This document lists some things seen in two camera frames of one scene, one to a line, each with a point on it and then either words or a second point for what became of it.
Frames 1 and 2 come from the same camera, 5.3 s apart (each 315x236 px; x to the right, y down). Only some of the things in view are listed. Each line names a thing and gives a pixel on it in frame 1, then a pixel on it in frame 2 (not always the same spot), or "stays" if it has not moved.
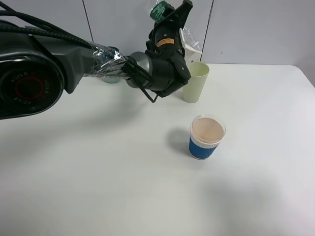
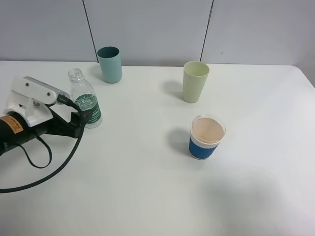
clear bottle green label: x=163 y=8 to x=85 y=98
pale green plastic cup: x=193 y=88 stays
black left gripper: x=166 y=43 to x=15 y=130
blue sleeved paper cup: x=206 y=132 stays
